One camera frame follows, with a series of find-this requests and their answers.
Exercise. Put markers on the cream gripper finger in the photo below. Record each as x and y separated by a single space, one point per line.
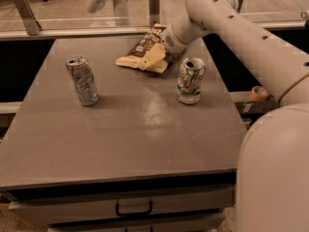
154 59

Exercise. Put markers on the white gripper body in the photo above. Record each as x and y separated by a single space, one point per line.
171 41

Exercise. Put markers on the brown chip bag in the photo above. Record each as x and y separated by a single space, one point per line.
152 37

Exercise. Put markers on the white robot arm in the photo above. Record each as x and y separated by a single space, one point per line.
272 193

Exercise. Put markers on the white green 7up can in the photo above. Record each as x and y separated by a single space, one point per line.
190 78

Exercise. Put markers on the silver redbull can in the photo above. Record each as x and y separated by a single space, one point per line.
83 80

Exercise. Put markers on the orange tape roll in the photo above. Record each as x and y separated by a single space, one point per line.
259 93

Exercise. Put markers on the grey cabinet lower drawer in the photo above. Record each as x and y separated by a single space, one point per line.
184 223

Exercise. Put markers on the grey cabinet drawer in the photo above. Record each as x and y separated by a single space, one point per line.
165 202
184 223

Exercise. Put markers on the grey cabinet top drawer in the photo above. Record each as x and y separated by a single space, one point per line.
165 202

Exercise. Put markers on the middle metal railing bracket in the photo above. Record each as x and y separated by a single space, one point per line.
154 12

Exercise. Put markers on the left metal railing bracket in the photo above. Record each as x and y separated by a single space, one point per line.
30 23

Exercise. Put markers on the black drawer handle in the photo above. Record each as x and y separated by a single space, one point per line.
124 209

